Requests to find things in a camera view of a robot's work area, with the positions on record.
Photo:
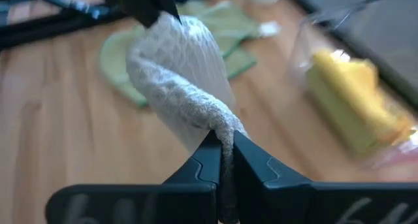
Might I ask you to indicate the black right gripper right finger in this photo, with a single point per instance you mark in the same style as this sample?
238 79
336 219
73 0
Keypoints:
271 201

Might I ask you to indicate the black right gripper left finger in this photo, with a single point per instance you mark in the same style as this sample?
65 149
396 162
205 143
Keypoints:
147 204

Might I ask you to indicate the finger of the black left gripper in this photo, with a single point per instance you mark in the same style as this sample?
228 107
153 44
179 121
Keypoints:
140 5
168 2

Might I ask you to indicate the sage green microfiber towel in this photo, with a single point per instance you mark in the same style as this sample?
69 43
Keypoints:
114 64

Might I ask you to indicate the grey waffle-weave towel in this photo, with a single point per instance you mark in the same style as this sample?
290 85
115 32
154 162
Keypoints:
183 80

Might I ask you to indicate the lime green microfiber towel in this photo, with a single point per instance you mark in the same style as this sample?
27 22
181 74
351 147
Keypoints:
339 113

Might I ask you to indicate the pink microfiber towel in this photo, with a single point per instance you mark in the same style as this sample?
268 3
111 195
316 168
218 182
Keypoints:
398 157

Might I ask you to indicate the yellow microfiber towel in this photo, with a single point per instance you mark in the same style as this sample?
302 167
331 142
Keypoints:
356 87

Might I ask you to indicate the small white card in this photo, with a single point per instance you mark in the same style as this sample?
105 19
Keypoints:
270 28

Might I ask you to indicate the clear plastic bin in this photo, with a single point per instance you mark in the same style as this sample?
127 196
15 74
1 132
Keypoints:
303 38

